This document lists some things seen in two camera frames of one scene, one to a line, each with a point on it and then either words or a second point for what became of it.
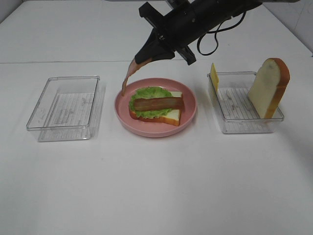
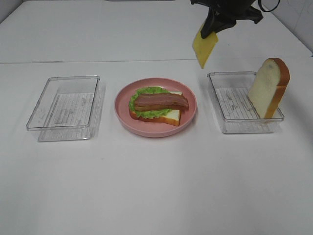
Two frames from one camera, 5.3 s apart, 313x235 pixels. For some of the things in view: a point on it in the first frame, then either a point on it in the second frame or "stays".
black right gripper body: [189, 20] to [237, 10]
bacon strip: [143, 105] stays
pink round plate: [153, 129] stays
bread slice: [173, 118] stays
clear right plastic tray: [234, 107] stays
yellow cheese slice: [214, 78] to [203, 47]
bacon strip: [133, 66] to [161, 99]
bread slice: [269, 86] stays
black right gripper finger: [153, 50] to [213, 24]
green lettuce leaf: [149, 92] stays
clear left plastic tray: [65, 110] stays
